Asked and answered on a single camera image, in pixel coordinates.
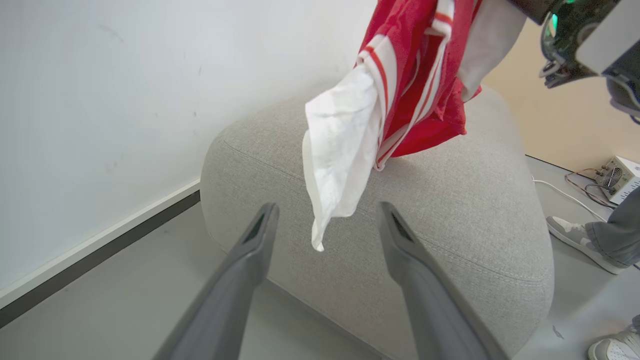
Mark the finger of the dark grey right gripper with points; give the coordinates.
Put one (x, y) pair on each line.
(430, 300)

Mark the dark right gripper green band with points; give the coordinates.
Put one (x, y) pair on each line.
(567, 40)

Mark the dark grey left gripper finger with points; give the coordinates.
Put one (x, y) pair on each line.
(225, 300)

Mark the red and white striped garment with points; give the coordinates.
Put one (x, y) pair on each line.
(400, 100)

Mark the light grey fabric seat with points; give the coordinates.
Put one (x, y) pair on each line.
(450, 215)

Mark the white and dark baseboard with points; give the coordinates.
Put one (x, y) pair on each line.
(90, 252)

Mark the grey white sneaker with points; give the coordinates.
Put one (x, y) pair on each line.
(617, 345)
(580, 240)

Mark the white power supply box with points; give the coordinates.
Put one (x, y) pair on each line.
(620, 177)

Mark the grey trouser leg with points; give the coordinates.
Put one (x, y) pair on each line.
(617, 230)

